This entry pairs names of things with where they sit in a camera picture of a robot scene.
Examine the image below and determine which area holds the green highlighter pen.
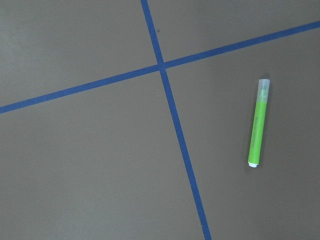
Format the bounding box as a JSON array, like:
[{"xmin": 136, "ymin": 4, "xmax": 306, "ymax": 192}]
[{"xmin": 247, "ymin": 78, "xmax": 270, "ymax": 168}]

